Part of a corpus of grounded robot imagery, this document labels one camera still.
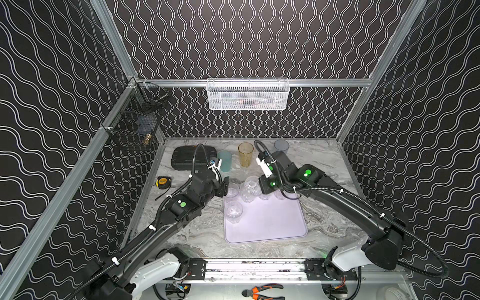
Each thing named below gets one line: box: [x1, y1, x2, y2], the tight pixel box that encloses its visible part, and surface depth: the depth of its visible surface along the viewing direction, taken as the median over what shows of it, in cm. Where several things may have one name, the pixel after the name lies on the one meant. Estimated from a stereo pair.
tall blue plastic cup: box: [273, 139, 290, 154], surface depth 102 cm
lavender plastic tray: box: [223, 196, 309, 244], surface depth 88 cm
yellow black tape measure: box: [154, 176, 172, 201], surface depth 100 cm
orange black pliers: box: [241, 283, 286, 300], surface depth 70 cm
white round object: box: [384, 286, 411, 300], surface depth 69 cm
